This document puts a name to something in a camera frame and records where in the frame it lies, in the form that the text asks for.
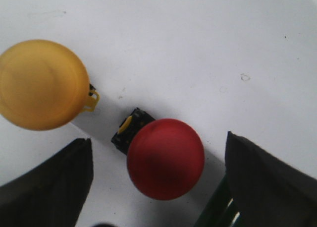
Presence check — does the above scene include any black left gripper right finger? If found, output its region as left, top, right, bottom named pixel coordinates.
left=225, top=132, right=317, bottom=227

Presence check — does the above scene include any red button top corner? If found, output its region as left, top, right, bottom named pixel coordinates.
left=110, top=107, right=206, bottom=201

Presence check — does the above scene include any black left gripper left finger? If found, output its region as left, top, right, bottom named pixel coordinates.
left=0, top=138, right=94, bottom=227

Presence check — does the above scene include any green conveyor belt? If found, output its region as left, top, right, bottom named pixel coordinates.
left=194, top=174, right=241, bottom=227

